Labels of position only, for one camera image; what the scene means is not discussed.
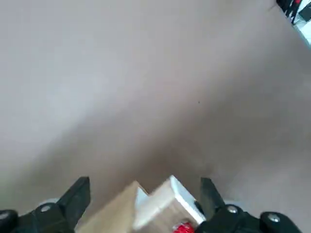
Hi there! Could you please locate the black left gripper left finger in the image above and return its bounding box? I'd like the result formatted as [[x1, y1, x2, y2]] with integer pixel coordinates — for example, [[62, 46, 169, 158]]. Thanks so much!
[[0, 176, 91, 233]]

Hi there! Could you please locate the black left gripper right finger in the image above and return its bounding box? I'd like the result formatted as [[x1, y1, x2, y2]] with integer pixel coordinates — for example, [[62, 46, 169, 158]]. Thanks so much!
[[194, 178, 301, 233]]

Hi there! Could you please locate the white-fronted wooden drawer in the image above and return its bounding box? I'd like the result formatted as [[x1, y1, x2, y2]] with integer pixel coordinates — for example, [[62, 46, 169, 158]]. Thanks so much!
[[133, 174, 207, 233]]

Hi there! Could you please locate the red and black tool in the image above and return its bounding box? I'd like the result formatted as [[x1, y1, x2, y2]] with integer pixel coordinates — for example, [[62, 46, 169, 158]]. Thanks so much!
[[276, 0, 304, 25]]

